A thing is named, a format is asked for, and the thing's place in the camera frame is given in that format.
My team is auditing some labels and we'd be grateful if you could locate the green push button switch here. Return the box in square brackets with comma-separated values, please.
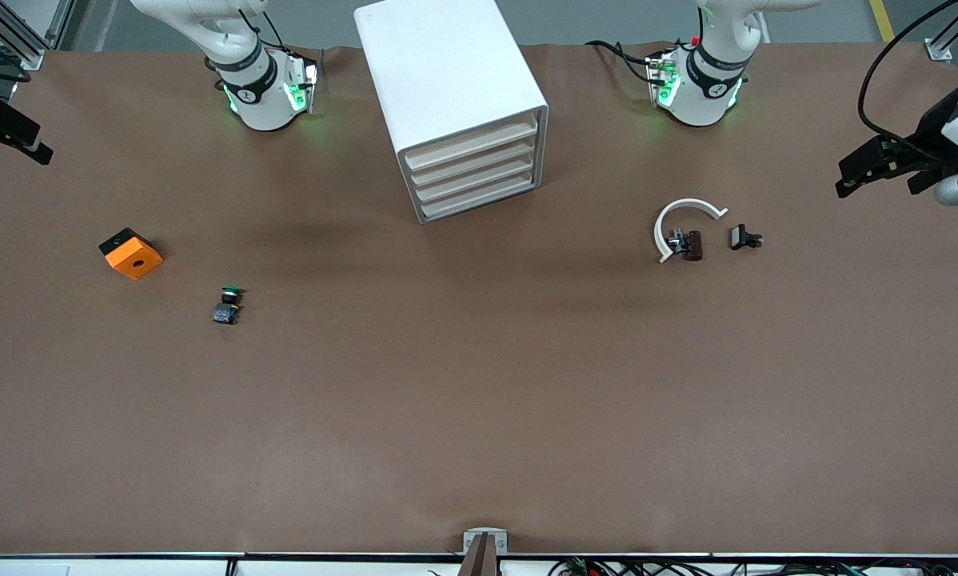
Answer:
[212, 286, 246, 326]

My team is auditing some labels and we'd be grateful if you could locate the white plastic bin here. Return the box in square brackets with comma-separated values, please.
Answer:
[413, 154, 541, 202]

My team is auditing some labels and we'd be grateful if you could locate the white cabinet drawer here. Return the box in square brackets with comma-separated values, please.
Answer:
[404, 114, 541, 170]
[409, 136, 541, 186]
[419, 172, 542, 222]

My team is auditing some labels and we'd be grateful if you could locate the white drawer cabinet housing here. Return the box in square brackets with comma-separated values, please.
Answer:
[354, 0, 549, 225]

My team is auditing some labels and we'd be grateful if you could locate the orange and black cube block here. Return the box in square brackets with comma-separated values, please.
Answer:
[98, 227, 164, 281]

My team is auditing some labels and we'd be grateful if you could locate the brown block with bolt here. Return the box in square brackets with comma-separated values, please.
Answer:
[668, 228, 704, 262]

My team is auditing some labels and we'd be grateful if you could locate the brown table cover sheet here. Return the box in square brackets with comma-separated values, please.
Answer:
[0, 44, 958, 558]

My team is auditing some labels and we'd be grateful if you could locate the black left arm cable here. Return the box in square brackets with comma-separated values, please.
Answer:
[857, 0, 958, 154]

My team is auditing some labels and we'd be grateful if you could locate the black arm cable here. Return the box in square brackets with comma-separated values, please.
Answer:
[238, 6, 289, 50]
[857, 0, 958, 154]

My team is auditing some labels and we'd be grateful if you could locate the aluminium frame post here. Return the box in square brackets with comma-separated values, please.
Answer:
[923, 0, 958, 63]
[0, 0, 76, 74]

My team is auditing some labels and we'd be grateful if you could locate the white half-ring clamp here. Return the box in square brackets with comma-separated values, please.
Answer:
[654, 198, 729, 265]

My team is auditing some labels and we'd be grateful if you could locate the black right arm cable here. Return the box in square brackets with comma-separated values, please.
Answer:
[238, 6, 289, 50]

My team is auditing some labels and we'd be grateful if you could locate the white table edge rail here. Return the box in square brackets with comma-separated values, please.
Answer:
[0, 553, 958, 576]

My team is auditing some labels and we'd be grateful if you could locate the thin black cable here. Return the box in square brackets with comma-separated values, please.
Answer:
[549, 558, 740, 576]

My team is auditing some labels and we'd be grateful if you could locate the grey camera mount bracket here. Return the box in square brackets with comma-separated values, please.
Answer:
[457, 528, 509, 576]

